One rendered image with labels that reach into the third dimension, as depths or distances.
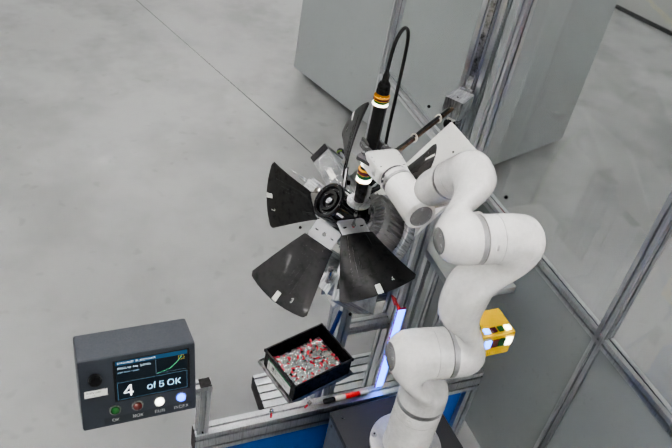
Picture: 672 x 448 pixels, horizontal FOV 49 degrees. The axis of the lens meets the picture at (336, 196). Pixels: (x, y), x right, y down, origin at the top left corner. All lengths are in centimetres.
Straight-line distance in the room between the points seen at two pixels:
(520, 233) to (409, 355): 41
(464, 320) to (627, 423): 101
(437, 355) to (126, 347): 70
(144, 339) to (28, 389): 158
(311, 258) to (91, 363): 83
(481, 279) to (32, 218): 293
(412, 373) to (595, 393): 99
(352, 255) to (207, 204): 209
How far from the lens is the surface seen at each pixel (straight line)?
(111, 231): 397
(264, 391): 317
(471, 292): 154
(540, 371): 278
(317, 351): 232
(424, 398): 179
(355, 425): 205
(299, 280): 231
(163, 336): 179
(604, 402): 255
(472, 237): 142
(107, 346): 177
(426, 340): 171
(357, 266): 213
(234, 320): 353
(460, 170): 152
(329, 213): 223
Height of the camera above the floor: 258
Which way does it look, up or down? 37 degrees down
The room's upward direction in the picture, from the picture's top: 11 degrees clockwise
